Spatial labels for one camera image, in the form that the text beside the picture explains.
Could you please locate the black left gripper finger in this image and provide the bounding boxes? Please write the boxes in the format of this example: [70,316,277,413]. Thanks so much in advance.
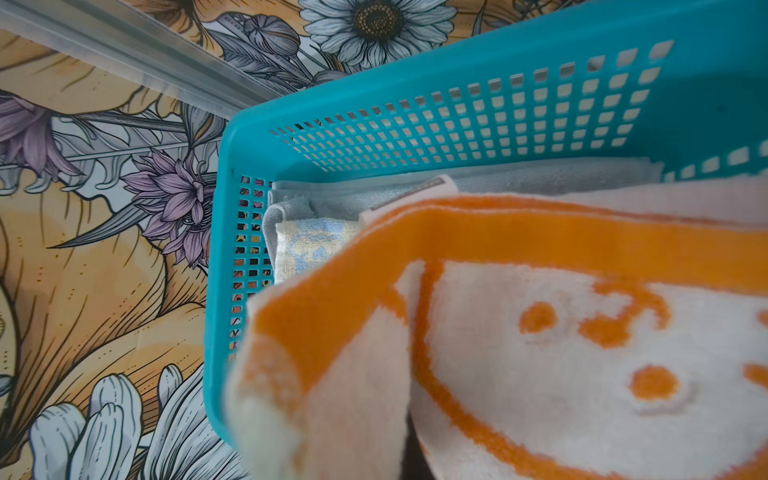
[400,415,435,480]

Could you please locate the orange patterned towel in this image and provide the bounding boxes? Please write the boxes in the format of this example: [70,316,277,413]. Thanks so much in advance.
[223,176,767,479]

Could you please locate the printed cream towel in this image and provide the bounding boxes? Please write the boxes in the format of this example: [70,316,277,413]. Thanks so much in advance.
[273,218,361,283]

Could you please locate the light grey towel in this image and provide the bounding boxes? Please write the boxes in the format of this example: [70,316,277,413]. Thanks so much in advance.
[261,157,663,261]

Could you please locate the teal plastic basket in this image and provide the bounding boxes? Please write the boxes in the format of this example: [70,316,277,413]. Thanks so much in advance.
[204,1,767,440]

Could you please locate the left aluminium frame post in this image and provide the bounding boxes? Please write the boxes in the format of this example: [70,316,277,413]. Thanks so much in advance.
[1,1,279,119]

